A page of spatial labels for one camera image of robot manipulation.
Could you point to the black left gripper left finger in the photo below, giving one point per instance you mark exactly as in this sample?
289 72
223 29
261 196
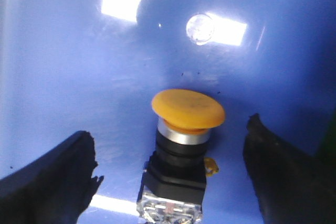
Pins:
55 188

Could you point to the yellow mushroom push button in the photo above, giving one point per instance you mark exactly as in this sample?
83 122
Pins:
174 179

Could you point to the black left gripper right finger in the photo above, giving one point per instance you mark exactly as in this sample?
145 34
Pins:
290 185

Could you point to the blue plastic bin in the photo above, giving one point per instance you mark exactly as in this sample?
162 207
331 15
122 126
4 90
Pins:
95 65

